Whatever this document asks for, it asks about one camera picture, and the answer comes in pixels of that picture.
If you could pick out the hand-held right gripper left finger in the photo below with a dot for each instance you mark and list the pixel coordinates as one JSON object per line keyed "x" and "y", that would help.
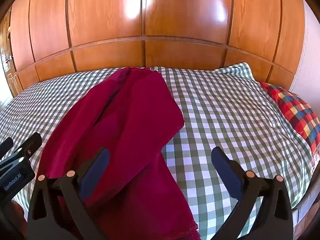
{"x": 96, "y": 170}

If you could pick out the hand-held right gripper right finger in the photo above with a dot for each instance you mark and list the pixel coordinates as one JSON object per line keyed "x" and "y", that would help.
{"x": 226, "y": 170}

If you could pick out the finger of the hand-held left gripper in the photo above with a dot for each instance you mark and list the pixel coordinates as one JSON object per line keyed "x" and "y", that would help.
{"x": 31, "y": 143}
{"x": 6, "y": 145}

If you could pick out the dark red garment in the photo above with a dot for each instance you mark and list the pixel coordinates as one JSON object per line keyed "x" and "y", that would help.
{"x": 130, "y": 130}

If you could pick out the green white checkered bed cover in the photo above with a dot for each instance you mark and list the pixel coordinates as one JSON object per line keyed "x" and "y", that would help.
{"x": 225, "y": 110}

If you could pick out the bed mattress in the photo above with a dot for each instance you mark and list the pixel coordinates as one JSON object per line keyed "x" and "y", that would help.
{"x": 308, "y": 200}

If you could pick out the red plaid cloth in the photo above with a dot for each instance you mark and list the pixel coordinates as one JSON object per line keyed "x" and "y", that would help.
{"x": 295, "y": 110}

